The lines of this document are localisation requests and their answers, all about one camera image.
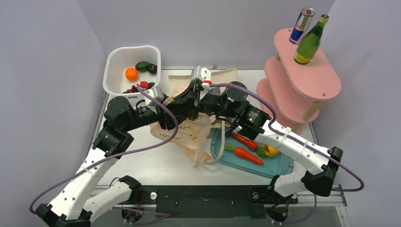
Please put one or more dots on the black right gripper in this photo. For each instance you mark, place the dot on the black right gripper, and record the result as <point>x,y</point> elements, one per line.
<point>189,100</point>

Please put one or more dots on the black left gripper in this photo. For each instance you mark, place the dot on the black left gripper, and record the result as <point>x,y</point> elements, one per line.
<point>162,115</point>

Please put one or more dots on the orange plastic grocery bag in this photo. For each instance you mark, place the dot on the orange plastic grocery bag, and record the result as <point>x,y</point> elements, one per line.
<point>191,135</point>

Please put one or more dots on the green avocado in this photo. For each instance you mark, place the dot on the green avocado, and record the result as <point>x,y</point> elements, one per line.
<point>142,66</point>

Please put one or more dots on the orange carrot with greens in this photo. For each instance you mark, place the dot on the orange carrot with greens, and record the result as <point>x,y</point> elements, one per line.
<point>244,154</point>

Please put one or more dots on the red chili pepper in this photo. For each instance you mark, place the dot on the red chili pepper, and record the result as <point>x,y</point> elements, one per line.
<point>252,145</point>

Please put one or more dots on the green glass bottle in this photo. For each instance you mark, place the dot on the green glass bottle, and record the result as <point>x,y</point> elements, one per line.
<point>310,44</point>

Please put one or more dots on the blue labelled bottle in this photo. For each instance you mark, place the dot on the blue labelled bottle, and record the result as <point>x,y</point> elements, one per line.
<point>302,24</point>

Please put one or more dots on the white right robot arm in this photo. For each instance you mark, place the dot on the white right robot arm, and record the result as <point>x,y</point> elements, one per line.
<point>229,100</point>

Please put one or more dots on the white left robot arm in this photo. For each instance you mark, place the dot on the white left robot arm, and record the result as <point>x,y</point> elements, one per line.
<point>67,204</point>

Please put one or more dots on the red grape bunch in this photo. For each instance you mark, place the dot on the red grape bunch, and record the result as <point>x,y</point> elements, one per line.
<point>144,85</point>

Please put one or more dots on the orange fruit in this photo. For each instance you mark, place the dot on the orange fruit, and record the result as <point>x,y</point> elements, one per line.
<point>131,74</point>

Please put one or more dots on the white plastic basket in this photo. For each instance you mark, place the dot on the white plastic basket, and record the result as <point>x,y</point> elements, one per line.
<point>126,67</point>

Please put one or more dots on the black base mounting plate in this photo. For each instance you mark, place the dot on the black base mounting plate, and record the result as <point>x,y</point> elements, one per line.
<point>208,201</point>

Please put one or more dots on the yellow bell pepper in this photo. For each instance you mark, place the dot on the yellow bell pepper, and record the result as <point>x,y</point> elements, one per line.
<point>269,150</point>

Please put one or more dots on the pink three-tier shelf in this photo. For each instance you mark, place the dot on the pink three-tier shelf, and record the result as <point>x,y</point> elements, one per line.
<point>296,92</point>

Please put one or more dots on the teal plastic tray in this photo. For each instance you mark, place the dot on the teal plastic tray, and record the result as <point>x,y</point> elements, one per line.
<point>279,164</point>

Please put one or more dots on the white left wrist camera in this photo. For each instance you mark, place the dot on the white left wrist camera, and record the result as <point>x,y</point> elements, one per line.
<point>152,94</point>

